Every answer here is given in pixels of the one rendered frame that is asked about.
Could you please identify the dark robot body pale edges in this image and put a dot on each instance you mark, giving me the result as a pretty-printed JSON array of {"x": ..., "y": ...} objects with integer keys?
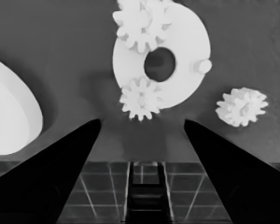
[{"x": 146, "y": 199}]

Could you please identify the white round pinned carrier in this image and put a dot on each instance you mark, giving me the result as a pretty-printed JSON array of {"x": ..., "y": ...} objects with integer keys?
[{"x": 183, "y": 37}]

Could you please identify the large thick white disc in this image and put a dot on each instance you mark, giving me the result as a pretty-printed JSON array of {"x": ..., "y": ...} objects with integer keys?
[{"x": 12, "y": 118}]

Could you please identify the white toothed gear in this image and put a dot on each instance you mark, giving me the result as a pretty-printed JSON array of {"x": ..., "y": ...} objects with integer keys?
[
  {"x": 134, "y": 104},
  {"x": 236, "y": 114},
  {"x": 131, "y": 28}
]

